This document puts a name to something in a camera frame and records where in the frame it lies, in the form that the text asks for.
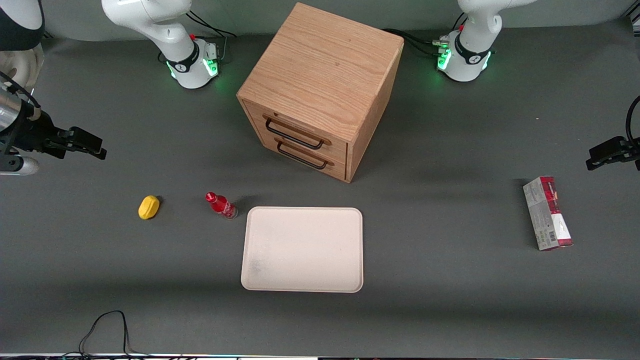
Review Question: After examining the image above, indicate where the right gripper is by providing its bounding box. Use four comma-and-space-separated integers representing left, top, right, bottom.
0, 107, 108, 162

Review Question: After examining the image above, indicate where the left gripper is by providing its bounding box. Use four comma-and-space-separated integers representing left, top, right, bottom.
585, 136, 640, 172

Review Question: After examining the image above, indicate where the red coke bottle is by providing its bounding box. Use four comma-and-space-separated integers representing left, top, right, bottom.
205, 191, 239, 221

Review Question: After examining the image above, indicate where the beige rectangular tray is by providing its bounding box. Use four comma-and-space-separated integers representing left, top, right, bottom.
240, 206, 364, 294

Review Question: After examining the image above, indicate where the grey and red carton box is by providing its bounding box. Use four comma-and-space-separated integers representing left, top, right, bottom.
522, 175, 574, 252

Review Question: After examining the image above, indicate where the yellow toy lemon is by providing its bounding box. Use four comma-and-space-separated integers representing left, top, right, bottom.
138, 195, 161, 221

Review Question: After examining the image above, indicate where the beige round background object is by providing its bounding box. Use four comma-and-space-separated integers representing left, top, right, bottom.
0, 44, 46, 93

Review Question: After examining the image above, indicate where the wooden two-drawer cabinet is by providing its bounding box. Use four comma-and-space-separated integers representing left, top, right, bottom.
236, 2, 405, 184

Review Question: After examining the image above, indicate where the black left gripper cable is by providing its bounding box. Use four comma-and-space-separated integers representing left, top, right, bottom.
625, 95, 640, 147

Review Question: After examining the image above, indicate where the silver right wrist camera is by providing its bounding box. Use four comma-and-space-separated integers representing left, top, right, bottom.
0, 156, 40, 176

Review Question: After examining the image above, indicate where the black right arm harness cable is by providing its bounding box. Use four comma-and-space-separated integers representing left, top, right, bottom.
0, 70, 42, 110

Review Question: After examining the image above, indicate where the black right arm base cable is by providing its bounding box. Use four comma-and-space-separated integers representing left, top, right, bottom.
186, 10, 238, 65

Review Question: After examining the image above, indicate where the black arm base cable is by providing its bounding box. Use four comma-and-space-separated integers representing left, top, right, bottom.
186, 10, 238, 65
382, 14, 469, 57

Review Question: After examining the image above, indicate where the black looped table-edge cable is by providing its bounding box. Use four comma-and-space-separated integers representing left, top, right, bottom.
60, 310, 156, 359

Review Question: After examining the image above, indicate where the black long drawer handle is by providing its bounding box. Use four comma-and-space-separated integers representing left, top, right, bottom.
263, 116, 327, 151

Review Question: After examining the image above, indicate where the black short drawer handle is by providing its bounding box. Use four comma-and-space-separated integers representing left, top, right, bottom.
276, 141, 331, 171

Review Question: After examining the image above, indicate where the black left arm base cable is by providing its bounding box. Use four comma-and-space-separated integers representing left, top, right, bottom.
382, 14, 469, 57

